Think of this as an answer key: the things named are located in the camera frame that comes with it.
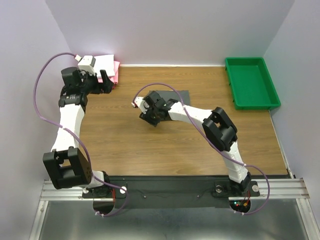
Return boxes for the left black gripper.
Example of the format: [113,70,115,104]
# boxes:
[78,69,114,96]

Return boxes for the dark grey t-shirt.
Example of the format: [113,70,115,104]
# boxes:
[148,89,192,106]

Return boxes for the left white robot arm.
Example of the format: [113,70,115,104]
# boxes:
[42,67,114,198]

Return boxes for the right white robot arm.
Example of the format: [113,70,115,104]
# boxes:
[132,91,251,195]

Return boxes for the pink folded t-shirt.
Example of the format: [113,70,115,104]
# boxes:
[98,61,120,85]

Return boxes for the white folded t-shirt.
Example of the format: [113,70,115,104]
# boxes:
[93,54,116,79]

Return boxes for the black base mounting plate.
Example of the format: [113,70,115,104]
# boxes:
[82,175,260,209]

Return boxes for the green plastic tray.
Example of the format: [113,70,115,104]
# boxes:
[225,57,281,110]

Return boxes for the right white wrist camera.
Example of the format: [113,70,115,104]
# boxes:
[131,96,148,114]

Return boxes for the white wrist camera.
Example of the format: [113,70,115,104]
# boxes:
[74,54,96,75]
[131,96,148,114]

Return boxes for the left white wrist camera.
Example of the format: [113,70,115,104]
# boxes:
[74,54,96,75]

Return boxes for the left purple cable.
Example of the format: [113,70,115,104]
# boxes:
[32,52,130,218]

